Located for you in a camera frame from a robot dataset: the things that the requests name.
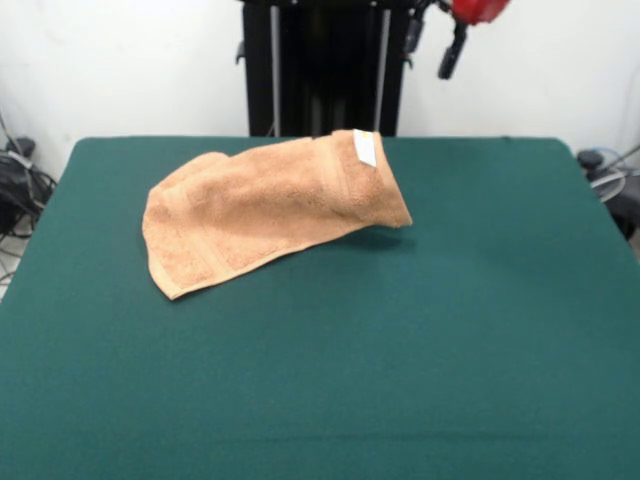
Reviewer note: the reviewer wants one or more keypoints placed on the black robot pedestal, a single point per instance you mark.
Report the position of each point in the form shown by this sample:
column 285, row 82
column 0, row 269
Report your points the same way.
column 330, row 75

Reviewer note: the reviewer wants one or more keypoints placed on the orange terry towel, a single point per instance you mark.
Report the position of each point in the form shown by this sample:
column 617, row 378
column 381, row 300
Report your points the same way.
column 250, row 210

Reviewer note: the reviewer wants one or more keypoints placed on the dark green table cloth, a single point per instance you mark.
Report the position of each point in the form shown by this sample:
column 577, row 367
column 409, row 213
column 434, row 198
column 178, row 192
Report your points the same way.
column 450, row 350

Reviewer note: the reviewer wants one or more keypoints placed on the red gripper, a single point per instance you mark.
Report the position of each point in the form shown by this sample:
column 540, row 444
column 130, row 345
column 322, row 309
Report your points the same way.
column 477, row 10

